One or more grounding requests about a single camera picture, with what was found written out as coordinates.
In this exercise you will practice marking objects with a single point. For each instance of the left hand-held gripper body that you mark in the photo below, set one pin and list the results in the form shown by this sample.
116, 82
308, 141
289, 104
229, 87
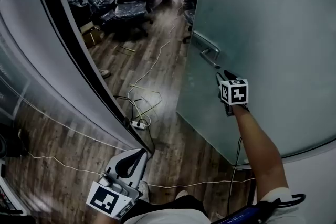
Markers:
110, 199

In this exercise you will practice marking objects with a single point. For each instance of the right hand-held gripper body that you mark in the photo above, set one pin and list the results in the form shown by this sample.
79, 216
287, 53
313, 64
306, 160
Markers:
234, 93

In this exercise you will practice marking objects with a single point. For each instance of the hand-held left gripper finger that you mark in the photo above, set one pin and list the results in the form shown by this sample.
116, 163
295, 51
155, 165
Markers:
114, 162
140, 168

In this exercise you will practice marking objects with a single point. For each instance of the frosted glass door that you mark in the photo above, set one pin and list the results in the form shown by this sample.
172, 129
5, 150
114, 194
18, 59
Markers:
262, 34

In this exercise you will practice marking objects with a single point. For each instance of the person's right forearm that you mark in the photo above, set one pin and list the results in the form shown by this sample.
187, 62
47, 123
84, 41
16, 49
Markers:
260, 149

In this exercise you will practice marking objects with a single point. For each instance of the person's white shoe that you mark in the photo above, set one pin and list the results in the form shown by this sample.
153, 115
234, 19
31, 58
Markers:
144, 190
181, 194

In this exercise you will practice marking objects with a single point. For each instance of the white power strip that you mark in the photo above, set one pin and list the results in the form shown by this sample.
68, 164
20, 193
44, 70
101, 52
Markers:
139, 125

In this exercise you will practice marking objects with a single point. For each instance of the person's black trousers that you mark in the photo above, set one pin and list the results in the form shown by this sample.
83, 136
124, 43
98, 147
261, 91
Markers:
173, 204

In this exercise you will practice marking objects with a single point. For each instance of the person's white shirt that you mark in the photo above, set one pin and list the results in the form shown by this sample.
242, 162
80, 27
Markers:
170, 217

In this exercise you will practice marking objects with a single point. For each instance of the cardboard box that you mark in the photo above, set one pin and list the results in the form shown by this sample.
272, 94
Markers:
90, 32

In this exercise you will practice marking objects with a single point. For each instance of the black door frame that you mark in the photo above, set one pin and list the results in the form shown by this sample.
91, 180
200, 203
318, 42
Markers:
86, 60

